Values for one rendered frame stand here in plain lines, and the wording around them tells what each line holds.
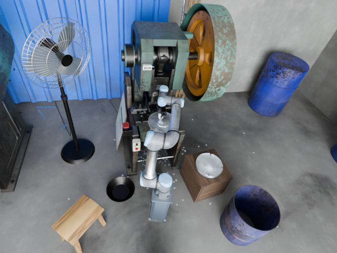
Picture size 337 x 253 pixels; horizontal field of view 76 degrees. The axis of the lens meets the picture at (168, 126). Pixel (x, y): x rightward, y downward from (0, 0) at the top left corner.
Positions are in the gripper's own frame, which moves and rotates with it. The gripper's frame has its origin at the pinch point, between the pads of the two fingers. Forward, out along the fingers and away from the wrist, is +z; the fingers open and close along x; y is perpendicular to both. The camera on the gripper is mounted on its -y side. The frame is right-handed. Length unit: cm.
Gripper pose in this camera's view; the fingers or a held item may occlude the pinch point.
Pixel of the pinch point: (160, 118)
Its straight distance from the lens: 205.7
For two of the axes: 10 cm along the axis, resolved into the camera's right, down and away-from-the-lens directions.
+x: -9.6, 0.9, -2.6
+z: -1.2, 7.0, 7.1
